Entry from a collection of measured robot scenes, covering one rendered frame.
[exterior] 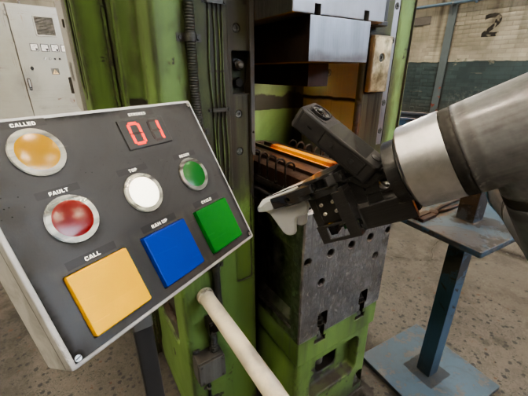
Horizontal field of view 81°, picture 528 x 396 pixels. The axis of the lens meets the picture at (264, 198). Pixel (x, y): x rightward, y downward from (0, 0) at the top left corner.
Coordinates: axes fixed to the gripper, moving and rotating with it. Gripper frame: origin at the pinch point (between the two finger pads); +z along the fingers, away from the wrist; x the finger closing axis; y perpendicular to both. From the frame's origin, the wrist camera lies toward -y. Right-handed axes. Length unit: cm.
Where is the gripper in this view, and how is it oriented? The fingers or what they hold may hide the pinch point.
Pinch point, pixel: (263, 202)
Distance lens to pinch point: 45.8
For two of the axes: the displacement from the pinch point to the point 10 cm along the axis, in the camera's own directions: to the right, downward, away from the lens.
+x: 5.3, -3.2, 7.9
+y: 4.2, 9.0, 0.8
